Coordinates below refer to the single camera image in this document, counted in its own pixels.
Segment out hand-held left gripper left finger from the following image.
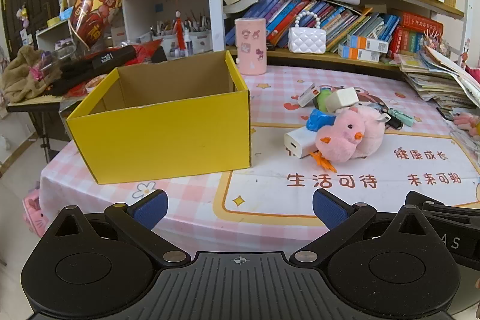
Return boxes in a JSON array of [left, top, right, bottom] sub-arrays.
[[48, 189, 193, 268]]

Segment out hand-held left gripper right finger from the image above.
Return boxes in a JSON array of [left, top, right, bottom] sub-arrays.
[[291, 189, 440, 267]]

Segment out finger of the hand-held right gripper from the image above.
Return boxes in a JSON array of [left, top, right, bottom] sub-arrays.
[[423, 210, 480, 228], [405, 191, 480, 213]]

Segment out yellow cardboard box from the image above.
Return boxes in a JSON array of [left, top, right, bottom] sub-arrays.
[[65, 50, 252, 186]]

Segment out pink chick plush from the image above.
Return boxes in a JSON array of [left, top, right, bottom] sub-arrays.
[[309, 107, 367, 172]]

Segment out blue plastic packet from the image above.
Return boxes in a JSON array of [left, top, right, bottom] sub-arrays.
[[305, 108, 337, 133]]

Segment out black binder clip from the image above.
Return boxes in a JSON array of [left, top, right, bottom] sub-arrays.
[[377, 108, 403, 130]]

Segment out pink checked printed tablecloth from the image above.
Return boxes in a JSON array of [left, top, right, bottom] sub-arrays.
[[39, 64, 480, 250]]

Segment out pink plush slippers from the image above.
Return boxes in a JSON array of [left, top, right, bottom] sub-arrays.
[[451, 109, 480, 141]]

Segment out mint green clip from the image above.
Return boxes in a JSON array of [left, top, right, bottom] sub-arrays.
[[390, 109, 415, 127]]

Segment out white charger cube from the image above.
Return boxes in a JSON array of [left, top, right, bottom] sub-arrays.
[[324, 87, 359, 114]]

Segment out green toy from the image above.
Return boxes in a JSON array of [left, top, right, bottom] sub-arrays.
[[313, 89, 333, 111]]

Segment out small white red power bank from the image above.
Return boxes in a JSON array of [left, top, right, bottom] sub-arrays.
[[297, 84, 322, 108]]

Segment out pink cat box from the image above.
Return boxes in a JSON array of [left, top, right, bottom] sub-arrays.
[[22, 188, 50, 239]]

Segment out stack of papers and magazines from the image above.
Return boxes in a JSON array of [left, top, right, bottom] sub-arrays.
[[397, 44, 480, 111]]

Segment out red food package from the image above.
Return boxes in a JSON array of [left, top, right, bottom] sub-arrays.
[[67, 74, 110, 98]]

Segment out dark side table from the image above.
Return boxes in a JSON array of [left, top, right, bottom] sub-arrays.
[[5, 94, 73, 164]]

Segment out orange white carton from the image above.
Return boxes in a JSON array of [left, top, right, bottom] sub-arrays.
[[346, 34, 389, 53], [338, 44, 382, 63]]

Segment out long black box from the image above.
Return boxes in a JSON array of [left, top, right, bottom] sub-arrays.
[[59, 44, 138, 81]]

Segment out white quilted handbag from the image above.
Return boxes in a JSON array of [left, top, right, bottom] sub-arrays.
[[288, 10, 327, 55]]

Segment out red thick books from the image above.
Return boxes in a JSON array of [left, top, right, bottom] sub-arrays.
[[389, 10, 445, 57]]

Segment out pink sticker canister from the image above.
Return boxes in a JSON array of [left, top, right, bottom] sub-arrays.
[[234, 17, 268, 75]]

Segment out brown plush cloth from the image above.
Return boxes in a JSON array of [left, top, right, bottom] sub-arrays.
[[0, 45, 48, 103]]

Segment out slanted row of blue books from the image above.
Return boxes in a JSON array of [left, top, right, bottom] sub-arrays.
[[225, 0, 402, 53]]

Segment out white cubby shelf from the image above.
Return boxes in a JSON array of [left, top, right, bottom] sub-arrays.
[[35, 0, 215, 57]]

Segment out red figure foil bag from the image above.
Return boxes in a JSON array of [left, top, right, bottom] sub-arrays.
[[69, 0, 123, 51]]

